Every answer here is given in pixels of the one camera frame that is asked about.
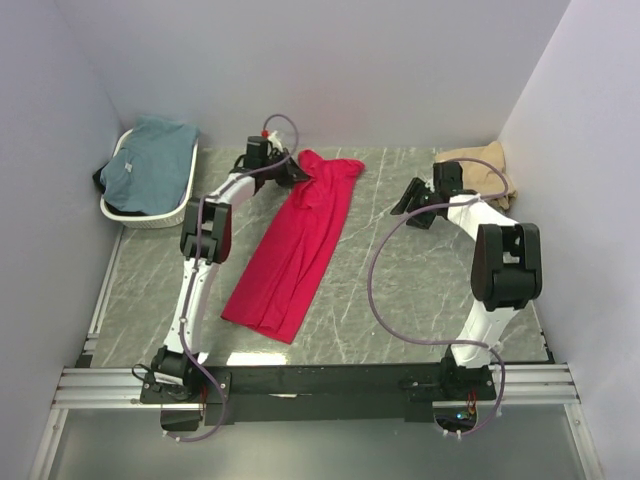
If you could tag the red t shirt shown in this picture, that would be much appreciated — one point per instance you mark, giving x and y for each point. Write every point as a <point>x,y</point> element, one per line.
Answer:
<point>275,291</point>

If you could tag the black garment in basket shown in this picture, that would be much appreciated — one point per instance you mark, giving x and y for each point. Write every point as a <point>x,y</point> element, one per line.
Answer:
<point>96,178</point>

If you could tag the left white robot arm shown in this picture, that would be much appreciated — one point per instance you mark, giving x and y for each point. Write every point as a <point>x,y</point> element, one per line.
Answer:
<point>205,244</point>

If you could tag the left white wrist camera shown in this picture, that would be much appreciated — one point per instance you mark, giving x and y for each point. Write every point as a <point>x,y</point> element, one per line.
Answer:
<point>273,137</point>

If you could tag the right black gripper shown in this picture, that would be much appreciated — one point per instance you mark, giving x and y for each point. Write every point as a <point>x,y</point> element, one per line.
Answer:
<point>420,206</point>

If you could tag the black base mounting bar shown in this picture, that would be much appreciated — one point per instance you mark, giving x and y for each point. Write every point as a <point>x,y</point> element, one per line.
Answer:
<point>321,392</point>

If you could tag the aluminium frame rail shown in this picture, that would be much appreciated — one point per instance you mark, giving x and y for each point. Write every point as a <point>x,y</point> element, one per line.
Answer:
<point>515,384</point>

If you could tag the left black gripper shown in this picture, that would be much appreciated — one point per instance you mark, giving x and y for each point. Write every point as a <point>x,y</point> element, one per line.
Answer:
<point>285,170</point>

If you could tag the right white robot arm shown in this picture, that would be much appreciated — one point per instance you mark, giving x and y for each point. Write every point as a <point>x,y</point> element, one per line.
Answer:
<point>506,270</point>

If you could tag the white laundry basket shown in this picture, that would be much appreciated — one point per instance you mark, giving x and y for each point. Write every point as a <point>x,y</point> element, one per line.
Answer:
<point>166,220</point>

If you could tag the teal blue t shirt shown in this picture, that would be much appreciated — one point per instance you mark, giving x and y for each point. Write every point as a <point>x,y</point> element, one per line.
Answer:
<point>150,171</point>

